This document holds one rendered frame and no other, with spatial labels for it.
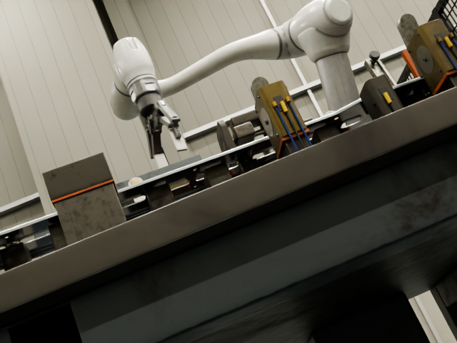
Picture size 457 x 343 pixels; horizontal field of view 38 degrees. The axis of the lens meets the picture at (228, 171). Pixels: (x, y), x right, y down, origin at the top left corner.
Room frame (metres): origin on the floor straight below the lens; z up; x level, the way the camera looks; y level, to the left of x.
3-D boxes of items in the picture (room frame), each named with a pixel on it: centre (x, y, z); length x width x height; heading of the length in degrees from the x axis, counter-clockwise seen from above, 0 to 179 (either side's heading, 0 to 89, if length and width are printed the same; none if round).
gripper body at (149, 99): (1.67, 0.13, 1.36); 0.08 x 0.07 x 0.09; 33
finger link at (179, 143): (1.61, 0.09, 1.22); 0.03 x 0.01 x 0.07; 123
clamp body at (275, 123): (1.20, -0.14, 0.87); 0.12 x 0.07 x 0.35; 11
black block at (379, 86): (1.25, -0.35, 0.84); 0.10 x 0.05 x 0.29; 11
